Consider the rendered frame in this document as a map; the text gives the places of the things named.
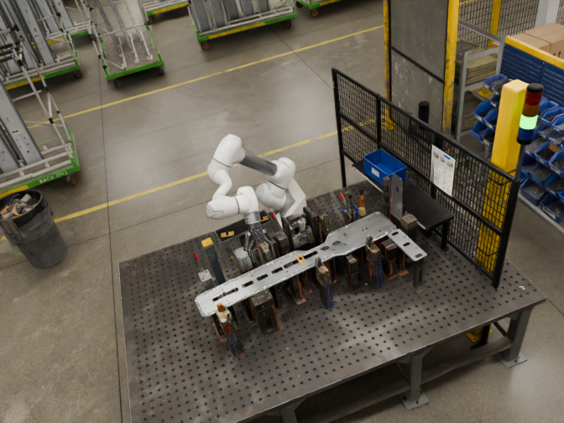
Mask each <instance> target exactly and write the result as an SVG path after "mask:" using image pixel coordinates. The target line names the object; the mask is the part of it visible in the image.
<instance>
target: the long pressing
mask: <svg viewBox="0 0 564 423"><path fill-rule="evenodd" d="M362 228H363V231H362ZM366 228H367V229H366ZM395 230H397V227H396V226H395V225H394V224H393V223H392V222H391V221H390V220H389V219H388V218H387V217H386V216H385V215H384V214H382V213H381V212H379V211H376V212H374V213H372V214H370V215H368V216H366V217H363V218H361V219H359V220H357V221H355V222H352V223H350V224H348V225H346V226H344V227H341V228H339V229H337V230H336V231H333V232H330V233H329V234H328V235H327V237H326V241H325V242H324V243H323V244H321V245H319V246H316V247H314V248H312V249H310V250H307V251H302V250H295V251H293V252H290V253H287V254H286V255H284V256H282V257H279V258H277V259H275V260H273V261H271V262H268V263H266V264H264V265H262V266H259V267H257V268H256V269H253V270H251V271H248V272H247V273H245V274H242V275H240V276H238V277H236V278H234V279H231V280H229V281H227V282H225V283H223V284H221V285H218V286H216V287H214V288H212V289H210V290H207V291H205V292H203V293H201V294H199V295H197V296H196V298H195V303H196V306H197V308H198V311H199V312H200V314H201V316H202V317H208V316H212V315H214V314H216V310H217V304H218V303H220V302H221V303H223V306H227V308H228V307H230V306H233V305H235V304H237V303H238V302H240V301H243V300H246V299H247V298H249V297H251V296H253V295H256V294H258V293H260V292H262V291H264V290H266V289H268V288H270V287H272V286H274V285H277V284H279V283H281V282H283V281H285V280H287V279H289V278H292V277H294V276H296V275H298V274H300V273H302V272H304V271H306V270H308V269H311V268H313V267H315V266H316V263H315V259H316V258H317V257H321V259H322V262H326V261H327V260H329V259H332V258H334V257H336V256H343V255H347V254H349V253H351V252H353V251H355V250H358V249H360V248H362V247H364V246H365V243H366V237H367V236H368V235H372V237H373V242H375V241H377V240H379V239H380V238H383V237H385V236H387V234H388V233H390V232H393V231H395ZM380 231H381V232H380ZM345 232H347V233H348V236H349V239H348V240H345V239H344V233H345ZM336 241H339V242H340V243H339V244H337V245H333V244H332V243H334V242H336ZM344 244H346V245H344ZM325 246H328V247H329V248H328V249H326V250H324V251H321V248H324V247H325ZM333 249H335V250H333ZM315 251H317V252H318V254H315V255H313V256H311V257H309V258H307V259H305V261H306V262H305V263H303V264H300V262H299V263H297V264H294V265H292V266H290V267H288V268H286V269H285V268H284V266H285V265H286V264H289V263H291V262H293V261H295V260H298V259H297V258H296V257H295V256H296V255H299V254H301V256H302V257H304V256H306V255H307V254H309V253H313V252H315ZM278 268H282V269H283V270H281V271H279V272H278V273H275V274H272V273H271V272H272V271H274V270H276V269H278ZM287 271H288V272H287ZM265 274H267V275H268V277H267V278H265V279H261V280H260V281H258V280H257V278H258V277H261V276H263V275H265ZM250 281H253V284H252V285H249V286H247V287H245V288H243V287H242V285H244V284H246V283H248V282H250ZM236 288H238V291H236V292H234V293H232V294H230V295H228V294H227V292H228V291H230V290H233V289H236ZM222 292H226V294H227V295H226V296H223V294H222ZM219 295H222V296H223V298H221V299H220V300H217V301H215V302H212V299H214V298H216V297H218V296H219Z"/></svg>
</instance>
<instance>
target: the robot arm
mask: <svg viewBox="0 0 564 423"><path fill-rule="evenodd" d="M242 145H243V142H242V140H241V139H240V138H239V137H237V136H235V135H232V134H228V135H227V136H226V137H225V138H224V139H223V140H222V141H221V142H220V144H219V145H218V147H217V150H216V152H215V154H214V157H213V159H212V161H211V163H210V164H209V165H208V168H207V173H208V174H209V176H210V178H211V179H212V180H213V181H214V182H216V183H217V184H218V185H221V186H220V187H219V188H218V189H217V191H216V192H215V194H214V195H213V197H212V201H210V202H209V203H208V204H207V205H206V214H207V215H208V216H209V217H210V218H214V219H221V218H225V217H232V216H234V215H237V214H243V216H244V220H245V223H246V224H248V230H249V233H245V241H244V247H243V251H246V252H248V256H249V257H250V260H251V263H254V262H255V261H254V258H253V252H252V250H250V249H251V247H252V245H253V241H254V240H255V239H258V238H262V239H263V240H264V241H265V242H266V243H267V244H268V245H269V252H270V256H271V258H273V257H274V246H273V244H274V243H275V241H274V240H273V238H272V237H271V236H270V234H269V233H268V230H267V229H266V228H265V229H264V230H262V227H261V223H260V220H261V218H260V215H259V204H258V200H259V201H260V202H261V203H262V204H263V205H265V206H267V207H269V208H272V209H274V214H275V215H277V214H278V213H279V214H280V217H282V216H285V213H286V212H287V211H288V210H289V209H290V208H291V206H292V205H293V204H294V203H295V199H294V198H293V196H292V195H291V194H290V191H289V189H288V188H287V186H288V185H289V183H290V182H291V180H292V177H293V175H294V173H295V163H294V162H293V161H291V160H290V159H287V158H286V157H284V158H280V159H279V160H274V161H272V162H270V161H268V160H266V159H263V158H261V157H259V156H257V155H256V154H252V153H250V152H248V151H246V150H244V148H243V147H242ZM235 164H241V165H244V166H246V167H249V168H250V169H253V170H257V171H258V172H261V173H263V174H266V176H267V177H268V180H267V181H266V182H265V183H263V184H261V185H259V186H258V188H257V189H256V191H255V193H254V191H253V188H252V187H250V186H243V187H240V188H238V192H237V196H233V197H229V196H225V195H226V194H227V193H228V192H229V191H230V189H231V187H232V181H231V179H230V177H229V175H228V171H229V170H230V168H231V166H232V165H235ZM257 199H258V200H257ZM263 233H264V234H265V236H266V237H265V236H264V235H263ZM249 235H250V236H251V238H250V242H249V243H248V240H249Z"/></svg>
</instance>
